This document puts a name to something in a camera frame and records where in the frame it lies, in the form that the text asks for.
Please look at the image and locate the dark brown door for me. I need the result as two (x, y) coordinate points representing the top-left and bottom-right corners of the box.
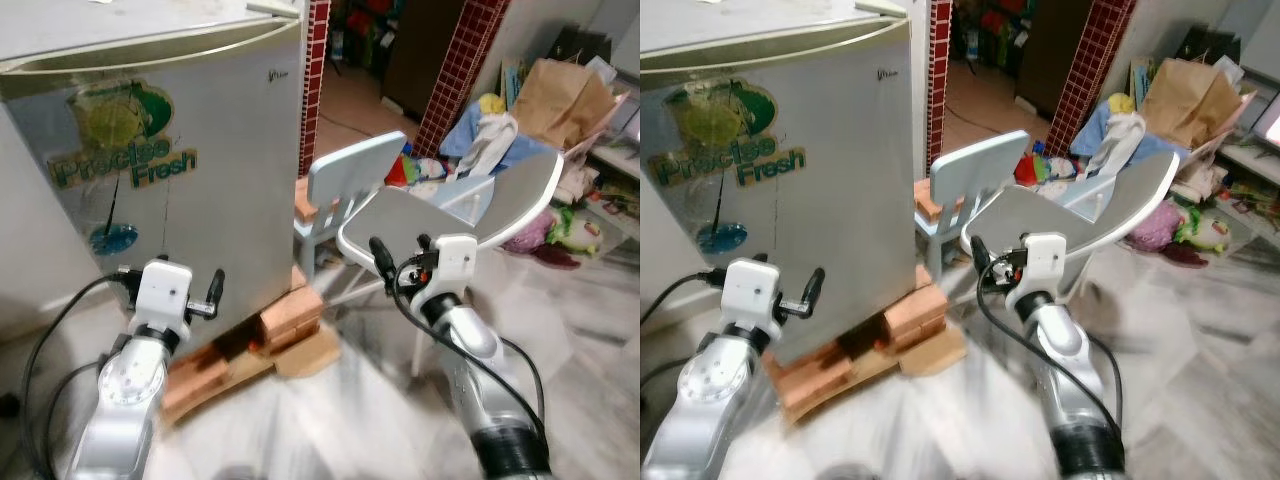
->
(383, 0), (467, 121)
(1015, 0), (1093, 121)

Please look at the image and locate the green white plush toy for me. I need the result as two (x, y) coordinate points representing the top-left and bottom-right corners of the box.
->
(1175, 205), (1232, 253)
(545, 205), (602, 257)

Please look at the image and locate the red brick stack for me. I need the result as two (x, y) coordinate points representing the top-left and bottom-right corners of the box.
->
(258, 285), (323, 353)
(885, 285), (947, 357)

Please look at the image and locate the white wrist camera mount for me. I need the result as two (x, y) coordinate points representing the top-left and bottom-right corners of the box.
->
(1020, 232), (1069, 299)
(428, 234), (479, 306)
(133, 258), (193, 336)
(722, 258), (783, 336)

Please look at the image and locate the white low table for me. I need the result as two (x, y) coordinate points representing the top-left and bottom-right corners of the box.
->
(585, 140), (641, 183)
(1215, 140), (1280, 188)

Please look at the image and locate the red toy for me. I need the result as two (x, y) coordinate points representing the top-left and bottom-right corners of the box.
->
(385, 153), (427, 188)
(1014, 152), (1052, 185)

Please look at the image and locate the white plastic chair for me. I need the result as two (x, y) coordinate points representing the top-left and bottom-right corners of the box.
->
(338, 152), (566, 376)
(960, 150), (1183, 301)

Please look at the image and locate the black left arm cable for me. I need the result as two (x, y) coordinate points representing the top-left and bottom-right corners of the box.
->
(20, 265), (136, 480)
(640, 266), (727, 326)
(45, 360), (106, 476)
(640, 358), (693, 393)

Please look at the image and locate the white cloth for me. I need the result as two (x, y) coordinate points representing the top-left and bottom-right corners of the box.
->
(1098, 110), (1147, 178)
(468, 110), (521, 178)

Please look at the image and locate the purple plush toy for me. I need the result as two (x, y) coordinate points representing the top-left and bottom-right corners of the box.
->
(1125, 203), (1182, 251)
(500, 208), (557, 253)

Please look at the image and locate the black bag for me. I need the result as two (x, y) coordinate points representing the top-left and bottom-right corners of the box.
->
(1175, 25), (1242, 73)

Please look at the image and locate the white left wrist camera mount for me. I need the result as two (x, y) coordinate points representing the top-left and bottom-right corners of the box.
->
(133, 258), (193, 336)
(722, 258), (783, 336)

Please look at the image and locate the narrow red tiled pillar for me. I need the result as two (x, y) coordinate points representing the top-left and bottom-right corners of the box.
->
(925, 0), (952, 167)
(300, 0), (332, 177)

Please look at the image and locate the wide red tiled pillar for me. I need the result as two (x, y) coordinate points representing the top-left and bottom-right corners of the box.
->
(413, 0), (511, 158)
(1045, 0), (1137, 158)

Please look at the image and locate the blue cloth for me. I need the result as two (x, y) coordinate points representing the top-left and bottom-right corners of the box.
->
(440, 100), (547, 173)
(1070, 100), (1181, 173)

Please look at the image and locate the brown wooden board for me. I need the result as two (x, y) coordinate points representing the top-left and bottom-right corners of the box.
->
(165, 325), (341, 421)
(770, 330), (967, 421)

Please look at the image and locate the light blue plastic chair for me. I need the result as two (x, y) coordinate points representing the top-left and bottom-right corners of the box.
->
(295, 130), (496, 301)
(915, 130), (1121, 293)

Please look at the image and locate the brown paper bag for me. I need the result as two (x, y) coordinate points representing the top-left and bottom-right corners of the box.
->
(1140, 58), (1247, 151)
(512, 58), (617, 151)

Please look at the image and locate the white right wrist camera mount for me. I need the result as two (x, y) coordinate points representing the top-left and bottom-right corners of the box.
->
(428, 234), (479, 306)
(1020, 232), (1069, 299)

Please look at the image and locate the silver fridge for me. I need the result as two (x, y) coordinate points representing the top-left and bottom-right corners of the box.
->
(0, 0), (306, 79)
(640, 0), (926, 76)

